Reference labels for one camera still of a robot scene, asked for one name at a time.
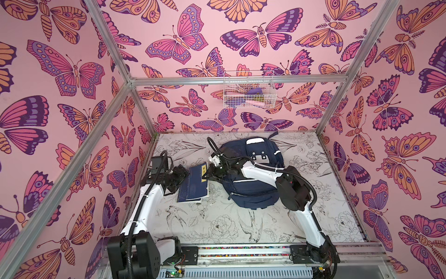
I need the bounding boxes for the navy blue hardcover book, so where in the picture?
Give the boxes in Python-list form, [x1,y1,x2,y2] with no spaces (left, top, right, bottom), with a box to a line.
[177,163,209,203]

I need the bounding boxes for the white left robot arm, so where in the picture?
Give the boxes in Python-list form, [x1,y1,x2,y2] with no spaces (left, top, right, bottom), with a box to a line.
[107,151,189,279]

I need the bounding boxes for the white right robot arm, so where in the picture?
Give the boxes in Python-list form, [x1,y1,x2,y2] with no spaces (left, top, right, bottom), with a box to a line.
[203,137,340,270]

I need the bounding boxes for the white wire wall basket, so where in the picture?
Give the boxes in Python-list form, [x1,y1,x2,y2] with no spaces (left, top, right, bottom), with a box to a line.
[222,71,277,109]

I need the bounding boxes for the green circuit board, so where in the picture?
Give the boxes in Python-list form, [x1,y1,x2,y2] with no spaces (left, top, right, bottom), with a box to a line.
[164,269,185,279]

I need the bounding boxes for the pink item in basket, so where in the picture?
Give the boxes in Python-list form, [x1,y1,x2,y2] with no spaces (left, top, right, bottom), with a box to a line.
[245,100,266,108]

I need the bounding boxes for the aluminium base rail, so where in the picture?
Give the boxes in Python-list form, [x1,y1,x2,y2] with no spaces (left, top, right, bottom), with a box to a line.
[97,242,387,279]

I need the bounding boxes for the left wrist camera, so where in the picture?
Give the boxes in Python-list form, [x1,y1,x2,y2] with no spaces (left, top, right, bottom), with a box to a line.
[150,156,169,176]

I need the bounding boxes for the purple item in basket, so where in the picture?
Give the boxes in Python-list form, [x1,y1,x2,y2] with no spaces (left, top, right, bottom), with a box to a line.
[246,88,263,95]

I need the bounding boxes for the navy blue backpack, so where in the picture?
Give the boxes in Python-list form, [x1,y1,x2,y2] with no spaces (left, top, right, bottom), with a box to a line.
[220,137,295,210]

